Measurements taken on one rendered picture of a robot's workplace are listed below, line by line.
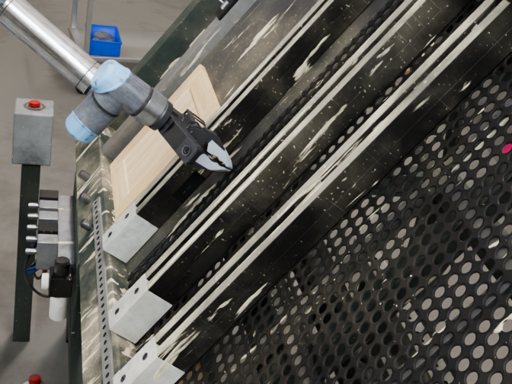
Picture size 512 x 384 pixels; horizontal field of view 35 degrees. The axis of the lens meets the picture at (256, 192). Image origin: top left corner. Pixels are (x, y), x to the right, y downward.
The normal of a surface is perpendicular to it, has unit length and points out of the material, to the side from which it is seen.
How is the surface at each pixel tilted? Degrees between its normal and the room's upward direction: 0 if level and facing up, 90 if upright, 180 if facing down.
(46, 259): 90
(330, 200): 90
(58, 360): 0
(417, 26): 90
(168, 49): 90
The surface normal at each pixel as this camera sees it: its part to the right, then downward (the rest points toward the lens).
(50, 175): 0.18, -0.87
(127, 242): 0.20, 0.50
